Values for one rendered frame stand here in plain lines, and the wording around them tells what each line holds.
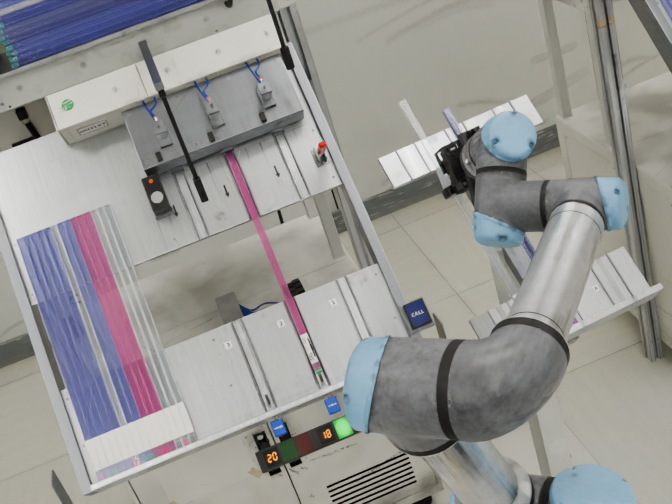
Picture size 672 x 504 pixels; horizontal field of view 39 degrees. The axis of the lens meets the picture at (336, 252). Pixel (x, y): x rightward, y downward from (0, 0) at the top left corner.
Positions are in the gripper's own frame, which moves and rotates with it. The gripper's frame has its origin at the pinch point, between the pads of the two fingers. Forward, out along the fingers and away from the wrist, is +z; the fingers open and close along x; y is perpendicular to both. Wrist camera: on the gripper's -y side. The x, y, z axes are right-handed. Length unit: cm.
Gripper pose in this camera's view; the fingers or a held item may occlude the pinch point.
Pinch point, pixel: (456, 193)
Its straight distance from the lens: 171.6
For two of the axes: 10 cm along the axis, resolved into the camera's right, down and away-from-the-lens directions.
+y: -4.3, -9.0, 0.7
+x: -8.9, 4.1, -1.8
